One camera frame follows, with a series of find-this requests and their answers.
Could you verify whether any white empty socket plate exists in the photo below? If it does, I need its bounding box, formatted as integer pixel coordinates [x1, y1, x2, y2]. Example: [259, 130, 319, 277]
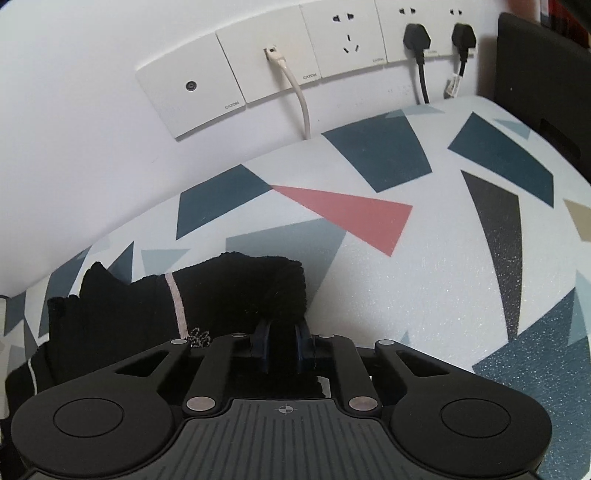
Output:
[299, 0, 387, 79]

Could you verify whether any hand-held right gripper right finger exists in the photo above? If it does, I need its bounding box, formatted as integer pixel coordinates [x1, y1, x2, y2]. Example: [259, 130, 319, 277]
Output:
[294, 322, 455, 416]

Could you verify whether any black sock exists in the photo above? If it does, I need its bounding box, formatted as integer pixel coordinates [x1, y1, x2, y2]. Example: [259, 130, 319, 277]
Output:
[0, 251, 331, 421]

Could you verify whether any white network wall plate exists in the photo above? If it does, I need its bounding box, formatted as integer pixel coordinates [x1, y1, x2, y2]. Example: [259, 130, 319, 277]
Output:
[215, 19, 320, 105]

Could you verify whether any geometric printed table cloth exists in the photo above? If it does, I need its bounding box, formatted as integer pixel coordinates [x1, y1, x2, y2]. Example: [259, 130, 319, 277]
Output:
[0, 95, 591, 480]

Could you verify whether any white coaxial wall plate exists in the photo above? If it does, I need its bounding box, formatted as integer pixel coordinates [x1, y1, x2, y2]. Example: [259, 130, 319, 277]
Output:
[135, 48, 247, 140]

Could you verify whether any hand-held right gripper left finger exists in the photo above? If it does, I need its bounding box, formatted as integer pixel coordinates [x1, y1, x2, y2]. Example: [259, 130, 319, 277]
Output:
[108, 320, 273, 416]

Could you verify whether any white network cable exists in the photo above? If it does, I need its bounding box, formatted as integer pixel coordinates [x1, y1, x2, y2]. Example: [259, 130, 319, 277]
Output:
[264, 45, 311, 140]

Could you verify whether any black cabinet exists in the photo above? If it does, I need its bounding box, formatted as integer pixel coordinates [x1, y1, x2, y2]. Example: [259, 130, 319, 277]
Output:
[492, 11, 591, 181]

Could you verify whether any black plug with tagged cable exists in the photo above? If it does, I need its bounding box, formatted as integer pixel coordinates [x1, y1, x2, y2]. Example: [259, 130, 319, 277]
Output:
[443, 22, 478, 100]

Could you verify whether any black power plug with cable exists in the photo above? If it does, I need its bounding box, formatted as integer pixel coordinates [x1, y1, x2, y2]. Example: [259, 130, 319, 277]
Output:
[403, 23, 432, 105]

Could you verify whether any red vase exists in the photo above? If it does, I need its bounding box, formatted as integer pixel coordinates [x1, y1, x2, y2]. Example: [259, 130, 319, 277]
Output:
[508, 0, 591, 49]

